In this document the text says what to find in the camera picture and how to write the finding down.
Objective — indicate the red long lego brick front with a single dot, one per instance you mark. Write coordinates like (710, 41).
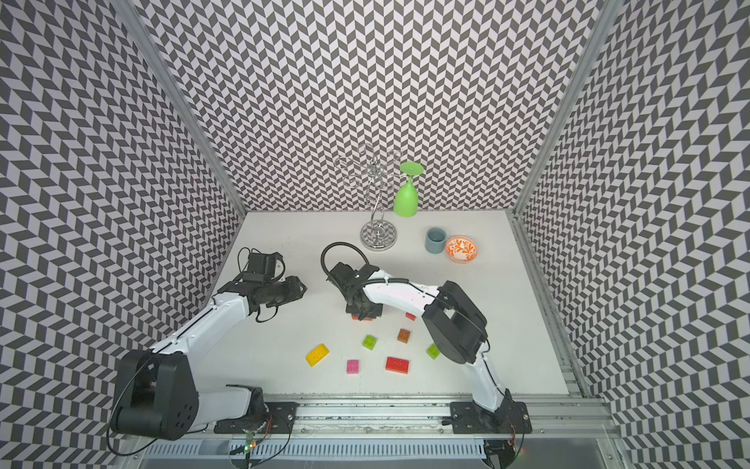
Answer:
(397, 365)

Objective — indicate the aluminium front rail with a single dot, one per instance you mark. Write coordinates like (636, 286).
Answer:
(551, 416)

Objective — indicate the yellow long lego brick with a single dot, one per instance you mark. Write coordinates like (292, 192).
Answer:
(317, 355)

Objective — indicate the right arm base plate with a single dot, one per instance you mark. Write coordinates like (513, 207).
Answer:
(470, 418)

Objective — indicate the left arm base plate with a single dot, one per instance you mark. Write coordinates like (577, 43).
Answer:
(281, 417)

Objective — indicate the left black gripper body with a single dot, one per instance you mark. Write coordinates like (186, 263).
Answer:
(276, 293)

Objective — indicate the chrome mug tree stand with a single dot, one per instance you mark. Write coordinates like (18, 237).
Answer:
(366, 172)

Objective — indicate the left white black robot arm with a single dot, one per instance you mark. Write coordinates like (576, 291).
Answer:
(155, 392)

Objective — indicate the pink lego brick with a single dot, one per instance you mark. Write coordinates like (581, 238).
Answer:
(352, 367)

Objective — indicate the grey blue cup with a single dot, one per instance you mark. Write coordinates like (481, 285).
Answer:
(435, 240)

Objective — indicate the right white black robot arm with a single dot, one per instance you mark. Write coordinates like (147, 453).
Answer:
(456, 325)

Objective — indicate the brown lego brick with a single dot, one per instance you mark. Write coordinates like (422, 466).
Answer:
(404, 336)

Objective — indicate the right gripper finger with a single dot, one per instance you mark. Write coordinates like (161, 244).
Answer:
(374, 313)
(354, 311)

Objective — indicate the green plastic wine glass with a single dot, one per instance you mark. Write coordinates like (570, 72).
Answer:
(407, 198)

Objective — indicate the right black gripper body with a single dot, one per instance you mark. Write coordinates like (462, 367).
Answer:
(365, 307)

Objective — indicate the green lego brick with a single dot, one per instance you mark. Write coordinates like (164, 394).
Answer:
(433, 352)
(370, 342)

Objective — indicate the white vent grille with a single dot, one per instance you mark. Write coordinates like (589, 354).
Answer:
(311, 449)

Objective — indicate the orange patterned small bowl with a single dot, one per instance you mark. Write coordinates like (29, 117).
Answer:
(461, 250)

